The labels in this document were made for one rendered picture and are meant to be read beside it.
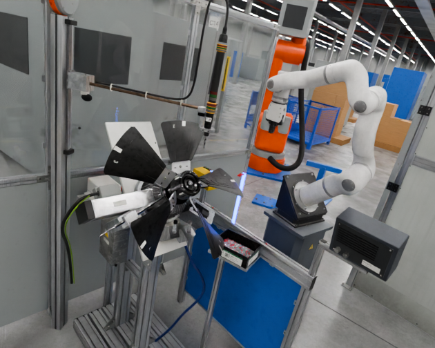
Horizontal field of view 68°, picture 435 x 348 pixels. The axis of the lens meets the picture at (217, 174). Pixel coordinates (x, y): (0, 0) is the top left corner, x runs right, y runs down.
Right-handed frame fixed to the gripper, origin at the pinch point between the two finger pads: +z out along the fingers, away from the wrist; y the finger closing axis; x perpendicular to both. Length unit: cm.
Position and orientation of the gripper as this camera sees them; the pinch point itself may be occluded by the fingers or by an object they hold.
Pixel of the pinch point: (271, 129)
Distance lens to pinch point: 185.0
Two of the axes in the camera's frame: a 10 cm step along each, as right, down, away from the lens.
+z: -1.9, 9.1, 3.6
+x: -7.0, 1.3, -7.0
